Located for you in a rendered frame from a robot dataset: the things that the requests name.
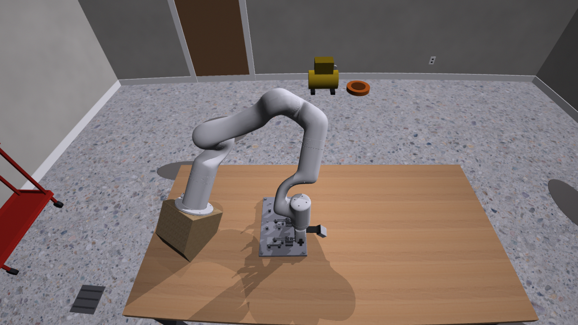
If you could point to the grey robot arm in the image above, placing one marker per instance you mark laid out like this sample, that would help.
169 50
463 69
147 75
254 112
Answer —
217 137

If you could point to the black toggle clamp with red handle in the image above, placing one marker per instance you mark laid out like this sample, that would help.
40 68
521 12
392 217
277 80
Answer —
287 221

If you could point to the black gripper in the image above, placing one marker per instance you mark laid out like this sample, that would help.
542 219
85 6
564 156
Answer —
300 236

